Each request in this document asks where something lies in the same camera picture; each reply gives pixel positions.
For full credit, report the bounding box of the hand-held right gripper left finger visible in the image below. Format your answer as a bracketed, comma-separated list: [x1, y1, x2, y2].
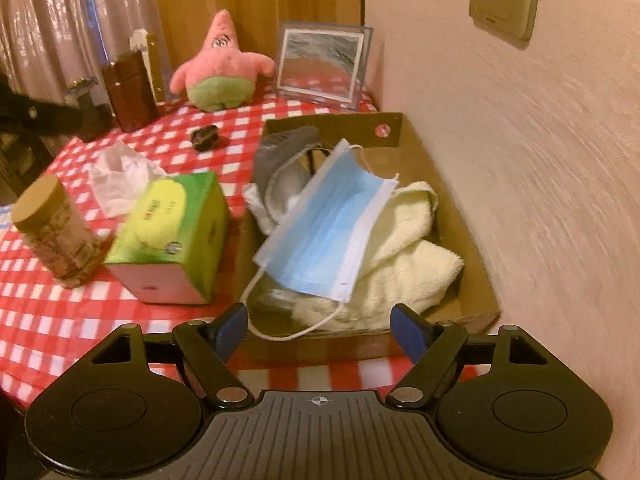
[90, 303, 251, 407]

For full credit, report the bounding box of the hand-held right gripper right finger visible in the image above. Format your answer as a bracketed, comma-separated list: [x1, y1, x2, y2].
[390, 303, 549, 407]

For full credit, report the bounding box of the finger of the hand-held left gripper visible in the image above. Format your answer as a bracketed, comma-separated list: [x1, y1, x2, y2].
[0, 74, 84, 137]

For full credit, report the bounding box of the pale yellow towel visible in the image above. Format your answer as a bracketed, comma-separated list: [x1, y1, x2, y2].
[245, 180, 466, 335]

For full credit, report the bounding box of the blue face mask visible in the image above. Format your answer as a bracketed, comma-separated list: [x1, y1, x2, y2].
[240, 139, 402, 343]

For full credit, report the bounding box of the brown cardboard box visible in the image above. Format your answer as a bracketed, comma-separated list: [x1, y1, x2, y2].
[235, 111, 502, 363]

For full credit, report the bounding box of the grey soft pad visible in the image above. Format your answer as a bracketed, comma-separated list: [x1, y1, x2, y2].
[252, 126, 323, 221]

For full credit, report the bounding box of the black grinder bottle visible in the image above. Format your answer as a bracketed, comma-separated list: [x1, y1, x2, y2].
[64, 76, 112, 142]

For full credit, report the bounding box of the sheer curtain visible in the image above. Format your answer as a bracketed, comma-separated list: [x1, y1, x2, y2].
[0, 0, 167, 97]

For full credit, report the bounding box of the dark brown canister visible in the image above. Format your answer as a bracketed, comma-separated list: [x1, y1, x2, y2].
[101, 50, 160, 131]

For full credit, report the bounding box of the crumpled white tissue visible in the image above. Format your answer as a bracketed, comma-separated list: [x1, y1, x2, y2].
[89, 142, 169, 217]

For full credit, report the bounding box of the green tissue box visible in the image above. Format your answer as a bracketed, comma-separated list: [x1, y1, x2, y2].
[103, 171, 231, 306]

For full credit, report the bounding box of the cashew jar with gold lid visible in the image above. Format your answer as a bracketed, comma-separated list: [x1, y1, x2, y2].
[11, 175, 101, 289]

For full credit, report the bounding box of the white plastic object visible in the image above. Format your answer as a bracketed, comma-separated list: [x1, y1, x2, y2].
[129, 27, 164, 106]

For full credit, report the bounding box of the small black hair clip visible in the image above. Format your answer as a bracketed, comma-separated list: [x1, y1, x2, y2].
[192, 125, 222, 152]

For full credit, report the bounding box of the red checked tablecloth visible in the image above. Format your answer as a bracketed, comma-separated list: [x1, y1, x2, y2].
[0, 77, 476, 396]

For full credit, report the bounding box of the pink starfish plush toy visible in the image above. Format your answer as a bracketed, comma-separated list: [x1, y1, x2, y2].
[169, 8, 277, 112]

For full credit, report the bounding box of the clear picture frame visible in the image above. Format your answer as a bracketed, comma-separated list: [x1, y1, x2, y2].
[274, 21, 375, 112]

